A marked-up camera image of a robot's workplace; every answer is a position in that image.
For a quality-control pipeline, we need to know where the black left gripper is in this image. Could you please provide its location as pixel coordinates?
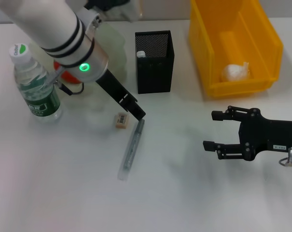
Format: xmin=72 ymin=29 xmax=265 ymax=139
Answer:
xmin=95 ymin=69 xmax=147 ymax=121

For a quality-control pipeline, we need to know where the grey right arm cable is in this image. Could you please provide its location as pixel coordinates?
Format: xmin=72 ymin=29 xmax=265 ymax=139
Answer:
xmin=278 ymin=154 xmax=292 ymax=168

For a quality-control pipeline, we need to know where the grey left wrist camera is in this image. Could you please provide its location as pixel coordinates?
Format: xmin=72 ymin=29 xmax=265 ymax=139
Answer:
xmin=84 ymin=0 xmax=144 ymax=23

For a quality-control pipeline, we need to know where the pale green glass fruit plate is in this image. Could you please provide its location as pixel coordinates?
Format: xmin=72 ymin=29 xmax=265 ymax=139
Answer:
xmin=29 ymin=21 xmax=126 ymax=97

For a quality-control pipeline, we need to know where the yellow plastic bin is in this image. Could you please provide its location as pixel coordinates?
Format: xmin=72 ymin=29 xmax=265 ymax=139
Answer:
xmin=188 ymin=0 xmax=284 ymax=99

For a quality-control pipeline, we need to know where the grey marker pen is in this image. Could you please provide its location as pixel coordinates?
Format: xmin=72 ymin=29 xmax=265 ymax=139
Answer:
xmin=117 ymin=118 xmax=146 ymax=181

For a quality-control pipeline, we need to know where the orange fruit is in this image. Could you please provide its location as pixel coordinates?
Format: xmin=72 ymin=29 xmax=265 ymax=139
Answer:
xmin=53 ymin=60 xmax=83 ymax=85

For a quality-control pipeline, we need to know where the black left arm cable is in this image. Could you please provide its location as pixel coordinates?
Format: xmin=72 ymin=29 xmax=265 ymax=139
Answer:
xmin=54 ymin=81 xmax=85 ymax=96

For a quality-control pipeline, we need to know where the white paper ball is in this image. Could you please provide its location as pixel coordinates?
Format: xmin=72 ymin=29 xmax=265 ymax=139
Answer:
xmin=222 ymin=61 xmax=252 ymax=82

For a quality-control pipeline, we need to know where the black mesh pen holder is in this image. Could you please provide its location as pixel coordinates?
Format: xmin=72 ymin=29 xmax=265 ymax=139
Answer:
xmin=135 ymin=30 xmax=175 ymax=94

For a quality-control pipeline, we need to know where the beige eraser with barcode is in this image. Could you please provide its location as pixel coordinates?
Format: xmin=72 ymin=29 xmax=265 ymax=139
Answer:
xmin=114 ymin=112 xmax=130 ymax=131

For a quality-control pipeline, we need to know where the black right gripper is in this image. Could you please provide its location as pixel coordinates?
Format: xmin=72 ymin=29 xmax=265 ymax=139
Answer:
xmin=202 ymin=105 xmax=292 ymax=162

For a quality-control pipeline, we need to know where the clear green-label water bottle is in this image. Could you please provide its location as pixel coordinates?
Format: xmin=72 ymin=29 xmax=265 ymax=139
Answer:
xmin=8 ymin=43 xmax=64 ymax=124

